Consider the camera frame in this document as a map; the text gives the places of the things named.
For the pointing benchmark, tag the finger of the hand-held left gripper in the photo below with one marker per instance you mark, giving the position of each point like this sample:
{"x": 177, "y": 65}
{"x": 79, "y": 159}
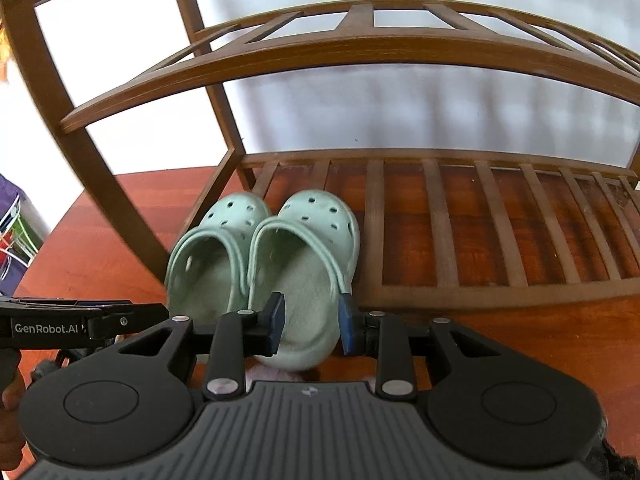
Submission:
{"x": 140, "y": 317}

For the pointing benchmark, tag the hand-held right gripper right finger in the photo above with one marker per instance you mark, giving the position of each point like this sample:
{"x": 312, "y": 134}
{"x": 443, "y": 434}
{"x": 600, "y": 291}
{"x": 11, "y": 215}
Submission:
{"x": 347, "y": 327}

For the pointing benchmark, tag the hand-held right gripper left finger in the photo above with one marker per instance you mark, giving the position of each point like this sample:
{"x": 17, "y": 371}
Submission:
{"x": 274, "y": 325}

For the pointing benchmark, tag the green clog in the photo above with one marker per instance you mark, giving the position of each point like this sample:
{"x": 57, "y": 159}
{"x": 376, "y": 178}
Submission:
{"x": 210, "y": 285}
{"x": 305, "y": 280}

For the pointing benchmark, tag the brown wooden shoe rack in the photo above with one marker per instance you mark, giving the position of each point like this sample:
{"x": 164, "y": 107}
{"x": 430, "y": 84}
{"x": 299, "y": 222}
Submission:
{"x": 350, "y": 50}

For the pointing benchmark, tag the person's left hand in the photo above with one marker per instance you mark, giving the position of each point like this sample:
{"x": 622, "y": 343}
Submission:
{"x": 12, "y": 395}

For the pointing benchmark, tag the purple cloth bag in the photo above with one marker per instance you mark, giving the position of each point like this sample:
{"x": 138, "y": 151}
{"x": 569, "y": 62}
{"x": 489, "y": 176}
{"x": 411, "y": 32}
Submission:
{"x": 7, "y": 195}

